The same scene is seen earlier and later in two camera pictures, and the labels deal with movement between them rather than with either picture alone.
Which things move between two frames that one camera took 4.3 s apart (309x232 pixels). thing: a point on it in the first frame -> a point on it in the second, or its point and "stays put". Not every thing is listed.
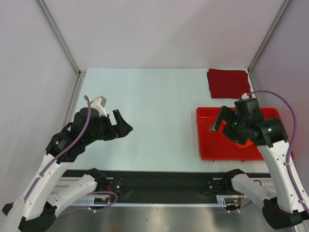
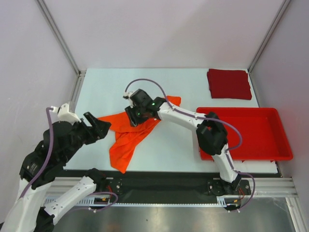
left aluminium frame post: x=44 y=7 stays put
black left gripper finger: x=123 y=129 -> x=101 y=129
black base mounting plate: x=161 y=186 stays put
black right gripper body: x=228 y=124 -> x=133 y=117
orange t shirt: x=248 y=143 -> x=126 y=135
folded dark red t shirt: x=225 y=83 stays put
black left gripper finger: x=120 y=121 -> x=92 y=120
